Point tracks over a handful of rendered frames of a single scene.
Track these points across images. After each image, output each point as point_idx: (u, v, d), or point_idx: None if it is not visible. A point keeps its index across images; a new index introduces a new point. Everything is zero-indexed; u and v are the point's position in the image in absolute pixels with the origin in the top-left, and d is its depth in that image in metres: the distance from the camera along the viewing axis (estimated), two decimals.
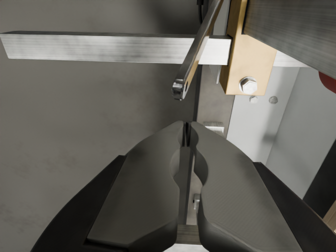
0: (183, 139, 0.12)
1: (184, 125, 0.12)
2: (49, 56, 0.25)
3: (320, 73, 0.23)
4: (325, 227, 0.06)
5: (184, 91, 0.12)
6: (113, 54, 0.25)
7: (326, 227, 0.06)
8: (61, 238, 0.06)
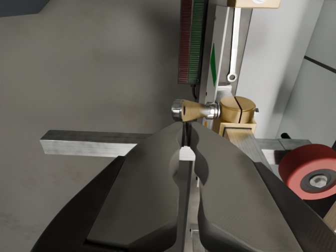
0: (182, 139, 0.12)
1: (184, 126, 0.12)
2: (76, 153, 0.33)
3: (279, 174, 0.31)
4: (326, 227, 0.06)
5: (182, 121, 0.13)
6: (125, 153, 0.33)
7: (326, 227, 0.06)
8: (61, 238, 0.06)
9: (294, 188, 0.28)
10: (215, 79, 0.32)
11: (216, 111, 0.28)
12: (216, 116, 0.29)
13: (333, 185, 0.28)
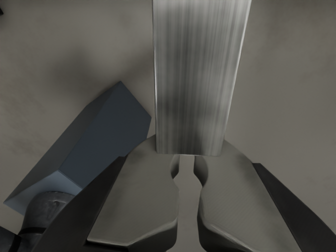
0: None
1: None
2: (235, 23, 0.06)
3: None
4: (325, 228, 0.06)
5: None
6: None
7: (325, 228, 0.06)
8: (61, 239, 0.06)
9: None
10: None
11: None
12: None
13: None
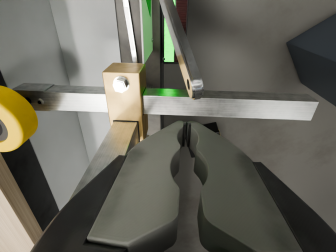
0: (183, 139, 0.12)
1: (184, 125, 0.12)
2: None
3: None
4: (325, 227, 0.06)
5: (190, 70, 0.10)
6: None
7: (326, 227, 0.06)
8: (61, 238, 0.06)
9: None
10: None
11: None
12: None
13: None
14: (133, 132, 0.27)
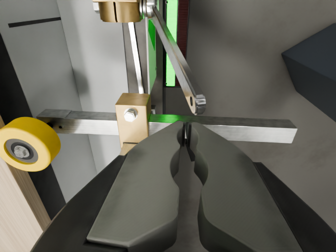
0: (182, 139, 0.12)
1: (184, 125, 0.12)
2: None
3: None
4: (326, 227, 0.06)
5: (193, 88, 0.11)
6: None
7: (326, 227, 0.06)
8: (61, 238, 0.06)
9: None
10: (148, 29, 0.30)
11: (144, 9, 0.23)
12: (143, 1, 0.23)
13: None
14: None
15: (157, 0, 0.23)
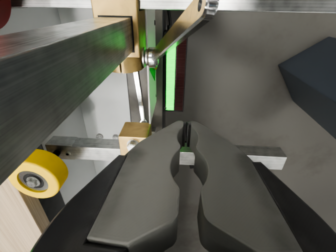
0: (183, 139, 0.12)
1: (184, 125, 0.12)
2: None
3: None
4: (325, 227, 0.06)
5: None
6: None
7: (326, 227, 0.06)
8: (61, 238, 0.06)
9: None
10: (149, 68, 0.33)
11: (145, 55, 0.25)
12: (145, 50, 0.26)
13: None
14: None
15: None
